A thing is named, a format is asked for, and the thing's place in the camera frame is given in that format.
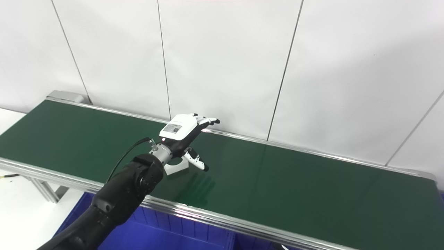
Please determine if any aluminium conveyor leg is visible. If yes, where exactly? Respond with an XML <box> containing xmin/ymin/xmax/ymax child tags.
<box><xmin>29</xmin><ymin>176</ymin><xmax>69</xmax><ymax>204</ymax></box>

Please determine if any green conveyor belt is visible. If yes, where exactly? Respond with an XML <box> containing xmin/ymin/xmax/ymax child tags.
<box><xmin>0</xmin><ymin>91</ymin><xmax>444</xmax><ymax>250</ymax></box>
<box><xmin>0</xmin><ymin>100</ymin><xmax>444</xmax><ymax>250</ymax></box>

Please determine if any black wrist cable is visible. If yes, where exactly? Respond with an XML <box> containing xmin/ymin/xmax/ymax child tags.
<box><xmin>106</xmin><ymin>136</ymin><xmax>155</xmax><ymax>183</ymax></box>

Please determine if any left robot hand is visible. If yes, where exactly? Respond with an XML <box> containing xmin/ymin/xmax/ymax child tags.
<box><xmin>159</xmin><ymin>113</ymin><xmax>220</xmax><ymax>172</ymax></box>

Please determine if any white square part with hole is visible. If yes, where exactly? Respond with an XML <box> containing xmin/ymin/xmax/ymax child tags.
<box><xmin>163</xmin><ymin>156</ymin><xmax>190</xmax><ymax>176</ymax></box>

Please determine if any grey conveyor motor housing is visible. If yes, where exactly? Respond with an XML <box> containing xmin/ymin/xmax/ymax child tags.
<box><xmin>46</xmin><ymin>90</ymin><xmax>92</xmax><ymax>105</ymax></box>

